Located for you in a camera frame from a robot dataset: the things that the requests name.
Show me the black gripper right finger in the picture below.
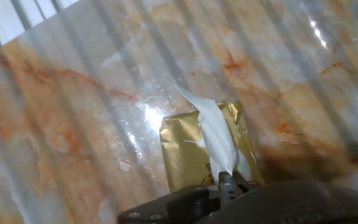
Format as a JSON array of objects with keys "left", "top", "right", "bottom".
[{"left": 239, "top": 179, "right": 265, "bottom": 192}]

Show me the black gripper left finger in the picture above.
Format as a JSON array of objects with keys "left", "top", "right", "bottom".
[{"left": 117, "top": 171, "right": 240, "bottom": 224}]

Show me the white paper napkin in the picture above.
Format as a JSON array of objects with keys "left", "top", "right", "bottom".
[{"left": 174, "top": 84, "right": 253, "bottom": 185}]

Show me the gold foil tissue pack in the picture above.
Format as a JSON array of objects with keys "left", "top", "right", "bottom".
[{"left": 159, "top": 101, "right": 265, "bottom": 192}]

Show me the orange marble pattern mat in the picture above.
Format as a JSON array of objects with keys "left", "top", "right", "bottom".
[{"left": 0, "top": 0, "right": 358, "bottom": 224}]

